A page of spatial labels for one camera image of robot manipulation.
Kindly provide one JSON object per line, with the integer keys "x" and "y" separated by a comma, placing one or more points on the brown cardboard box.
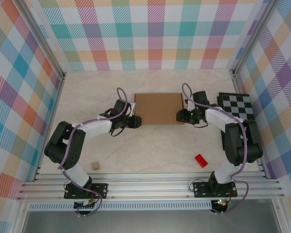
{"x": 160, "y": 109}

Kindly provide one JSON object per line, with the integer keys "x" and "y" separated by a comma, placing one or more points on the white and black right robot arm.
{"x": 220, "y": 117}

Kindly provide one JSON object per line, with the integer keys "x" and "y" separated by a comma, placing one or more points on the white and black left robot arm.
{"x": 97, "y": 126}

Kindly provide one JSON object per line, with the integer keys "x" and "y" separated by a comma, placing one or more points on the black and grey checkerboard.
{"x": 242, "y": 106}

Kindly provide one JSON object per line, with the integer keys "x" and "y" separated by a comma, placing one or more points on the red block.
{"x": 201, "y": 160}

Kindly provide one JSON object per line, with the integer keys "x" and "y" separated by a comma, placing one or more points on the small wooden cube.
{"x": 96, "y": 166}

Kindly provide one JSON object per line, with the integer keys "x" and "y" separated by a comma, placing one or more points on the small board with orange part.
{"x": 221, "y": 203}

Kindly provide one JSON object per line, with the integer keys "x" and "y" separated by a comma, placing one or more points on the grey metal panel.
{"x": 148, "y": 223}

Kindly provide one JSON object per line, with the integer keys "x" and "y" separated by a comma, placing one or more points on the aluminium frame rail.
{"x": 148, "y": 187}

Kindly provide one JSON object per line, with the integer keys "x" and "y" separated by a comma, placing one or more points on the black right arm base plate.
{"x": 201, "y": 190}

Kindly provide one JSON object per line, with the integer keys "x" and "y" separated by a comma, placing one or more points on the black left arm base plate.
{"x": 100, "y": 191}

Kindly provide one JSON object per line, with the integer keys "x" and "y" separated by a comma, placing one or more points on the aluminium frame post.
{"x": 40, "y": 36}
{"x": 254, "y": 36}

